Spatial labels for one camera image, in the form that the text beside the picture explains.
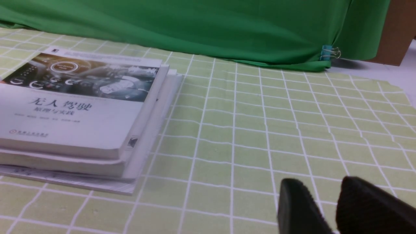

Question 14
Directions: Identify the bottom white book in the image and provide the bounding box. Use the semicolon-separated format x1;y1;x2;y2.
1;69;183;195

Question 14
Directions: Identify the brown cardboard box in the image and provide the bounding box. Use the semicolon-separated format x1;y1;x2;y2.
369;0;416;66

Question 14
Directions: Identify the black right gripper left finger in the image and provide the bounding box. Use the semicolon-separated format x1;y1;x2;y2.
277;178;333;234

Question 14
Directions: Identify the teal binder clip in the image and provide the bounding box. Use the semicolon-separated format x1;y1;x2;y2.
319;45;341;61

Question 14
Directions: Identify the top white book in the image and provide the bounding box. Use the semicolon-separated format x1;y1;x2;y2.
0;47;169;160

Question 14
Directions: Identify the green backdrop cloth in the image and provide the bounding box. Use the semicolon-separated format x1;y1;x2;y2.
1;0;390;72

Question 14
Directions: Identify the middle white book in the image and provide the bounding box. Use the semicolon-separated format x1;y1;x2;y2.
1;69;183;181

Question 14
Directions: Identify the green checkered tablecloth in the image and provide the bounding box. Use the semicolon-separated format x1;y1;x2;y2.
1;28;415;234

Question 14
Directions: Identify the white book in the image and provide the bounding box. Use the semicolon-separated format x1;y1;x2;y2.
0;47;169;160
1;69;183;181
1;69;183;195

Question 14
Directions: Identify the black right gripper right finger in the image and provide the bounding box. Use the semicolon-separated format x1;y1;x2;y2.
336;176;416;234

